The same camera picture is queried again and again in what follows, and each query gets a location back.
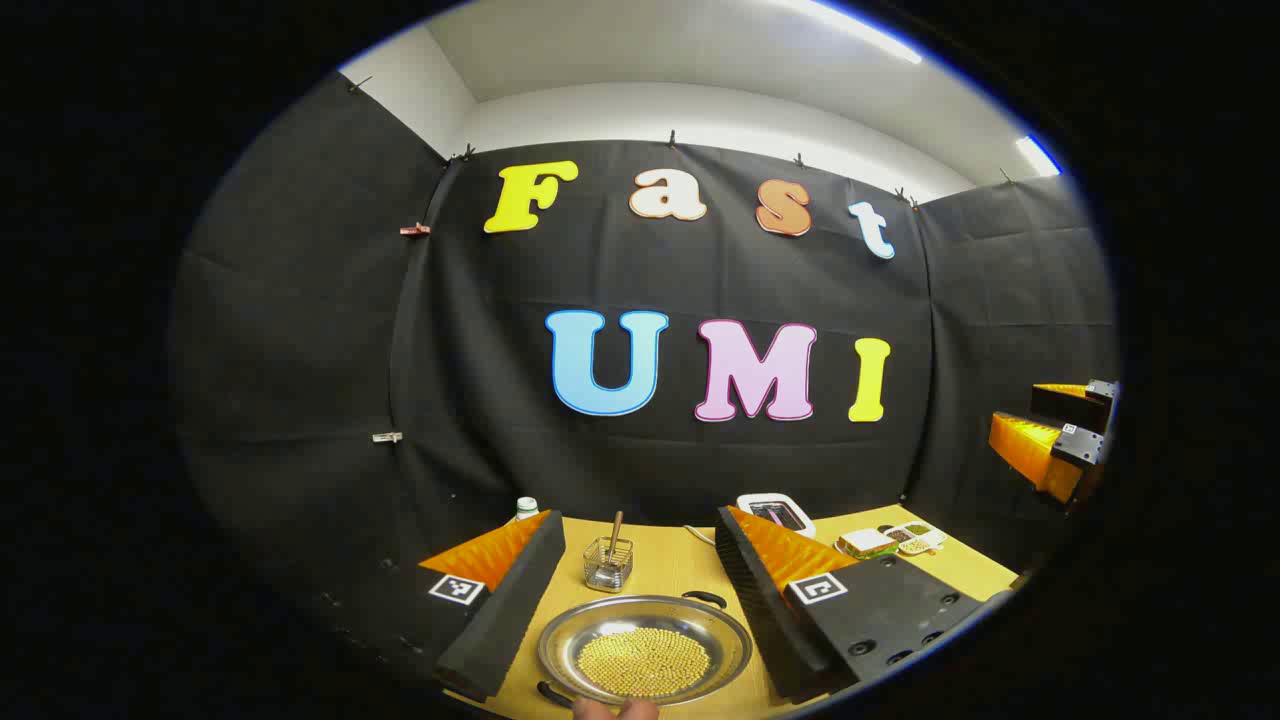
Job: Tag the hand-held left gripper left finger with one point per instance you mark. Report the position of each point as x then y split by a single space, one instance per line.
520 600

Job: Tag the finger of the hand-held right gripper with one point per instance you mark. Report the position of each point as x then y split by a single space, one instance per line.
1070 405
1030 445

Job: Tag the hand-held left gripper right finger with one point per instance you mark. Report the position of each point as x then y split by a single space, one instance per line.
765 610

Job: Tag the stainless steel pot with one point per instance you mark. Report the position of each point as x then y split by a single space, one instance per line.
645 615

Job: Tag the white drink bottle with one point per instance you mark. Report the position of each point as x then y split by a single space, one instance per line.
525 508

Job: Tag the white toaster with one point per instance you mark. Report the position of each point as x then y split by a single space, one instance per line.
775 500

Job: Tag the heap of yellow soybeans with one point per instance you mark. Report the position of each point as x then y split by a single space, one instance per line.
645 662

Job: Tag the white divided grain tray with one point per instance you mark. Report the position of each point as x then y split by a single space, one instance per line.
915 538

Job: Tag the short ceiling light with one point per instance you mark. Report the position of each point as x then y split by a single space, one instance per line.
1038 155

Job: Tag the red clip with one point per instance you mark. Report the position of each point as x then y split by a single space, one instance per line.
414 229

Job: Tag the row of black clips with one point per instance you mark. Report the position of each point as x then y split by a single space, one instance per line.
672 138

